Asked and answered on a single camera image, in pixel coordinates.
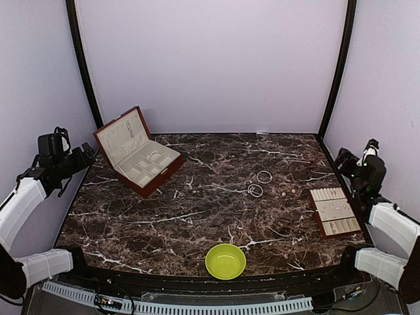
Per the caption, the green bowl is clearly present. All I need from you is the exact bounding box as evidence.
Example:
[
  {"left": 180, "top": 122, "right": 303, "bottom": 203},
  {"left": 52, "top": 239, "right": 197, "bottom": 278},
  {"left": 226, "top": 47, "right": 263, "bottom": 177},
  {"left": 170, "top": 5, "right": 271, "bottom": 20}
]
[{"left": 205, "top": 243, "right": 247, "bottom": 280}]

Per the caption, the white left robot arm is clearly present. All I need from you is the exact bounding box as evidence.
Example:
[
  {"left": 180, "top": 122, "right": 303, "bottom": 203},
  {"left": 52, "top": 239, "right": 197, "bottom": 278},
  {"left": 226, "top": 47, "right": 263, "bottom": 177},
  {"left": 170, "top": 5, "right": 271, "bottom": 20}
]
[{"left": 1, "top": 142, "right": 96, "bottom": 306}]

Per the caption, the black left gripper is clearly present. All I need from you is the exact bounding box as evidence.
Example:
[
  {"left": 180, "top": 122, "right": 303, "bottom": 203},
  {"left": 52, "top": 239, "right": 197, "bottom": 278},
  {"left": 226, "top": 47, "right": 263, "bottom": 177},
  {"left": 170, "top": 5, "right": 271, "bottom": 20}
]
[{"left": 55, "top": 142, "right": 95, "bottom": 179}]

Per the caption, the brown wooden jewelry box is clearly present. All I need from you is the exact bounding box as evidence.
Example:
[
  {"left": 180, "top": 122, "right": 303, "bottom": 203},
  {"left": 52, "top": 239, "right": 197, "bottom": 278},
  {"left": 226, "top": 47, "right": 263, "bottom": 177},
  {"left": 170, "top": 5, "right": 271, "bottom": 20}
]
[{"left": 94, "top": 106, "right": 183, "bottom": 198}]

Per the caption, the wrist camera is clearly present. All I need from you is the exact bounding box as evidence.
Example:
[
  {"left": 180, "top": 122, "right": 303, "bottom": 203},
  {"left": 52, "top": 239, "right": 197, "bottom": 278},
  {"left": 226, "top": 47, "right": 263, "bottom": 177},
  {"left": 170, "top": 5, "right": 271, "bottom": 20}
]
[
  {"left": 37, "top": 127, "right": 71, "bottom": 158},
  {"left": 356, "top": 138, "right": 379, "bottom": 167}
]

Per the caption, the white slotted cable duct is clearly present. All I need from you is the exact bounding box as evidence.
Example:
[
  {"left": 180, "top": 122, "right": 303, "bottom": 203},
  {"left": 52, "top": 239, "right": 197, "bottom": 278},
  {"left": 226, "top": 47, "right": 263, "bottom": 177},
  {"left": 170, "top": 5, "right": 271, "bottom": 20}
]
[{"left": 42, "top": 281, "right": 313, "bottom": 314}]

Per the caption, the silver wrap bangle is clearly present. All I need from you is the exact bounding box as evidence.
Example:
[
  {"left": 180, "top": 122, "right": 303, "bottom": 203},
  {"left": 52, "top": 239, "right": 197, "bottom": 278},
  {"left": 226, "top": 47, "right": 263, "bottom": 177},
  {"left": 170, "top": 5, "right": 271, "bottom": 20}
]
[{"left": 247, "top": 184, "right": 264, "bottom": 198}]

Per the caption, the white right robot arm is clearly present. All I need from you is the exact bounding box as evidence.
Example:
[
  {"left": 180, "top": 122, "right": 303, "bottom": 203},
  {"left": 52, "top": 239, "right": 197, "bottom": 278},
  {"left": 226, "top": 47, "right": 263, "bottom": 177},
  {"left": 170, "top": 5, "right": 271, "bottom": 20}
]
[{"left": 334, "top": 144, "right": 419, "bottom": 305}]

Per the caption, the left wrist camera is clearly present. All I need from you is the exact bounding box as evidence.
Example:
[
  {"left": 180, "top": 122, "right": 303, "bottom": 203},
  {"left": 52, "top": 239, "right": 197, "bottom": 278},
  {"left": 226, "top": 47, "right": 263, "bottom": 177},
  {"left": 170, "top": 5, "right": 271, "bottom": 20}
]
[{"left": 37, "top": 127, "right": 71, "bottom": 158}]

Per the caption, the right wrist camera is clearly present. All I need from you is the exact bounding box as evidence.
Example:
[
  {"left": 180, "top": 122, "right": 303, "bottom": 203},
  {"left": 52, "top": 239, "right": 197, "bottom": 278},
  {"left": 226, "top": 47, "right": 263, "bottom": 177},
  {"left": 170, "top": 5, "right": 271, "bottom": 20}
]
[{"left": 356, "top": 138, "right": 379, "bottom": 167}]

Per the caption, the black left frame post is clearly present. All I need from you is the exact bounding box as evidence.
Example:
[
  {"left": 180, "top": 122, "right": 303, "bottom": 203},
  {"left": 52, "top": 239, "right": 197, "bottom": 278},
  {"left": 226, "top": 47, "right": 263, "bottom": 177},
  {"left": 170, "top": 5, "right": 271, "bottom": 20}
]
[{"left": 65, "top": 0, "right": 104, "bottom": 129}]

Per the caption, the brown ring earring tray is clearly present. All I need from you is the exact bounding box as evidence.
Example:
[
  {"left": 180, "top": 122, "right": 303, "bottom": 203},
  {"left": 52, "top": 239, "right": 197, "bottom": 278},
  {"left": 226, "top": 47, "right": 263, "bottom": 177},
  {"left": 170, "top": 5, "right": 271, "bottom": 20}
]
[{"left": 309, "top": 187, "right": 362, "bottom": 239}]

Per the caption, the silver beaded bangle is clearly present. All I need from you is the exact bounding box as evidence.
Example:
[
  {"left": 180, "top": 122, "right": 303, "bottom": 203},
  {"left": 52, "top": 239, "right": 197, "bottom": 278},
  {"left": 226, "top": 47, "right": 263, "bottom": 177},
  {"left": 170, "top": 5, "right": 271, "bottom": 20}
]
[{"left": 256, "top": 170, "right": 273, "bottom": 184}]

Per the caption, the black frame post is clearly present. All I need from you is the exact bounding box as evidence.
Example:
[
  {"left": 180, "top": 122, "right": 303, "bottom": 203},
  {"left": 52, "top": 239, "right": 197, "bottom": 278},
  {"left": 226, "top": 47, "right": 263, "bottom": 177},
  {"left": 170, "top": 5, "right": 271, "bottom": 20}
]
[
  {"left": 65, "top": 0, "right": 104, "bottom": 129},
  {"left": 317, "top": 0, "right": 357, "bottom": 142}
]

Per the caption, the black right frame post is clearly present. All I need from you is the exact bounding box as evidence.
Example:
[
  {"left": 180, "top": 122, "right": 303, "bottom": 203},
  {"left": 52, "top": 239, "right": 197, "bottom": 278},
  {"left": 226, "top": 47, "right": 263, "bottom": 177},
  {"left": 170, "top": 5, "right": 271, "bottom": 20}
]
[{"left": 317, "top": 0, "right": 357, "bottom": 142}]

